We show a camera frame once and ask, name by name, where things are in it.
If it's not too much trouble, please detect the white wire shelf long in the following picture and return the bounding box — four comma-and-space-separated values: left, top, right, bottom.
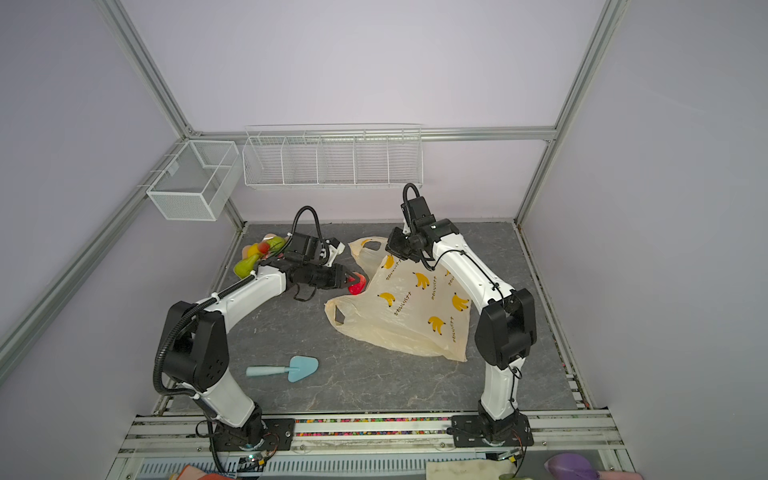
242, 123, 424, 188

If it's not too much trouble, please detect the beige cloth at edge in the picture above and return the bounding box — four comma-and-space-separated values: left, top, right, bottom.
426, 460, 516, 480

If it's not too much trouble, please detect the green pear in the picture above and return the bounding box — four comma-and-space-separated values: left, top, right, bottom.
233, 252, 262, 279

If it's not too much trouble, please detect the pink wavy fruit plate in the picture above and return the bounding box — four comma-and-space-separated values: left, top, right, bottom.
241, 234, 291, 261

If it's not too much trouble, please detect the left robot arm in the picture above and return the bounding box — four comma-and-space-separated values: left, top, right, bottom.
152, 229, 363, 450

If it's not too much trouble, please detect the light blue plastic spatula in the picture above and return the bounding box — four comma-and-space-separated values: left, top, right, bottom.
245, 356, 319, 383

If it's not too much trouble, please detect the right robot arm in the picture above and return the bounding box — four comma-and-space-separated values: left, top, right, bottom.
386, 183, 537, 452

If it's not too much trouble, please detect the green apple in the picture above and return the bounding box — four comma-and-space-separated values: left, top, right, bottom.
265, 236, 286, 252

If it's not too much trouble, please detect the white wire basket small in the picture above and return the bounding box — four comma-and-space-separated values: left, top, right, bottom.
147, 140, 243, 221

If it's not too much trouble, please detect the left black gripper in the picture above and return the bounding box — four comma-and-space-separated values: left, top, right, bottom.
304, 262, 359, 289

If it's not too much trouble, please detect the banana print plastic bag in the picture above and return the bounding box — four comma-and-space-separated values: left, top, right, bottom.
325, 237, 472, 362

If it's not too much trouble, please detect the purple object at edge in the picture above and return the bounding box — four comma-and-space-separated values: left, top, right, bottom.
544, 453, 600, 480

